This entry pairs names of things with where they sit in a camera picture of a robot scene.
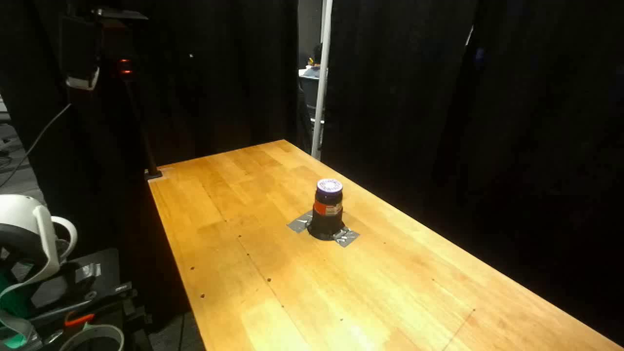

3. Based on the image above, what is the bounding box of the white vertical pole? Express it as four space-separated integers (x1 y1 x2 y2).
307 0 335 161

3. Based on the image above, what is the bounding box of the black curtain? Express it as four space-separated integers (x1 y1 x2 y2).
321 0 624 342
0 0 301 216

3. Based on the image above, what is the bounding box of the black equipment pile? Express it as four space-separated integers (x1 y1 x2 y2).
0 245 153 351

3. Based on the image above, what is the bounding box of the white VR headset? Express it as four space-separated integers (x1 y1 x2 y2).
0 192 79 301

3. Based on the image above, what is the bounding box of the grey duct tape piece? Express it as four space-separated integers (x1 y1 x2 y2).
331 225 360 249
286 210 315 235

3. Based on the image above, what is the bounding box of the black camera stand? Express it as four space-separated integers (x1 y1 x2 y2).
56 3 163 181

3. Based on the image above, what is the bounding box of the grey looped strap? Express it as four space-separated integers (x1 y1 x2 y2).
56 321 126 351

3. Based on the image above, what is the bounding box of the thin white cable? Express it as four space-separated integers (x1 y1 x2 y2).
0 99 73 190

